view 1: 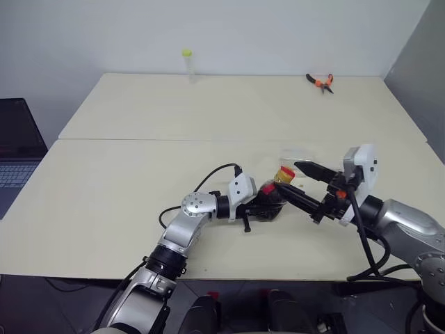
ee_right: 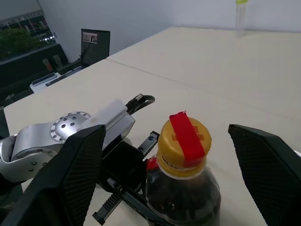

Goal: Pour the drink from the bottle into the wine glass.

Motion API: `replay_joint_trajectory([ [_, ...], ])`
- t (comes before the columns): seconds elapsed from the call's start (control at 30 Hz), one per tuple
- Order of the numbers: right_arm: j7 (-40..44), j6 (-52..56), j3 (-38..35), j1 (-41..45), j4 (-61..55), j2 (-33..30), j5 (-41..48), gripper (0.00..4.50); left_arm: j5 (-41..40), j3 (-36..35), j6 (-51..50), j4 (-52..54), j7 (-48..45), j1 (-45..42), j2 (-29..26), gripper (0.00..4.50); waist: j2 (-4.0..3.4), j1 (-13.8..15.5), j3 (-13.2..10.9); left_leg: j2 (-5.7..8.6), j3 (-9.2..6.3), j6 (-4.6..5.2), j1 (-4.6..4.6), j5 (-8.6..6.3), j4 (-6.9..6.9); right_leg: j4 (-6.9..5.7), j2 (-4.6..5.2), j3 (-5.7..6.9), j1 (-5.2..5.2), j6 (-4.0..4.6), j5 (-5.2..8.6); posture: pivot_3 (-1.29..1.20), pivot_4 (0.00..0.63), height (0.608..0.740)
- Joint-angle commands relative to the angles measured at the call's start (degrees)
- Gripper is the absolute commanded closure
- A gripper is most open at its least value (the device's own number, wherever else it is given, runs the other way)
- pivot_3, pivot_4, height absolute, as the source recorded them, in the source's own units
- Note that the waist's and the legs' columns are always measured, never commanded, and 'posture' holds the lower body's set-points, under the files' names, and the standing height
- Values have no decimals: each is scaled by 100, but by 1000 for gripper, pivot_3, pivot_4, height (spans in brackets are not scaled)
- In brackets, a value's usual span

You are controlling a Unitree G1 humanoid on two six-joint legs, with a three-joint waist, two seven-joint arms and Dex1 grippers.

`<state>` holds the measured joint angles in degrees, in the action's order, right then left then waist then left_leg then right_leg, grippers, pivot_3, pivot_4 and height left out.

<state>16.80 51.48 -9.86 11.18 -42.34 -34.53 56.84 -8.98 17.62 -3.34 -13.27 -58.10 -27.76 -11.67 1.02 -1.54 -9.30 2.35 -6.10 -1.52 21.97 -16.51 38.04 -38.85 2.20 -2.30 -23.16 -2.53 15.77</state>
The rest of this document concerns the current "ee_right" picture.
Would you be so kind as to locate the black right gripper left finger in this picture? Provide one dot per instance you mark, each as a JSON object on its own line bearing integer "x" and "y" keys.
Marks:
{"x": 58, "y": 179}

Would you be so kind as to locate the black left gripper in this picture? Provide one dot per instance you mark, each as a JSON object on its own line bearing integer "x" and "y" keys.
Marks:
{"x": 122, "y": 162}

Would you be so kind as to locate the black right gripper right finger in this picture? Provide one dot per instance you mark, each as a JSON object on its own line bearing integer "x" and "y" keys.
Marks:
{"x": 270, "y": 174}

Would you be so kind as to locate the dark drink bottle yellow cap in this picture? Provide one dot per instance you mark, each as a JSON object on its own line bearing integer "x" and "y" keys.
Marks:
{"x": 185, "y": 190}

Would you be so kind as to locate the clear bottle green cap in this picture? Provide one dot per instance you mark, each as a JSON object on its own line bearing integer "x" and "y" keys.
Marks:
{"x": 241, "y": 16}

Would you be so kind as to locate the white flat box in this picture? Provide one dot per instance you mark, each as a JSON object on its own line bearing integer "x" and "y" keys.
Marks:
{"x": 43, "y": 82}

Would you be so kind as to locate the dark low cabinet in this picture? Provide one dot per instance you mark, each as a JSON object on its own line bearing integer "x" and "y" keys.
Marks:
{"x": 26, "y": 63}

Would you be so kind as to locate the black monitor screen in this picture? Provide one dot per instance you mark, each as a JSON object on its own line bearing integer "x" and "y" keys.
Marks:
{"x": 95, "y": 47}

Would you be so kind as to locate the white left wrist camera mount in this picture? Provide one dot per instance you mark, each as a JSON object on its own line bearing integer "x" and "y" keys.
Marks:
{"x": 113, "y": 116}

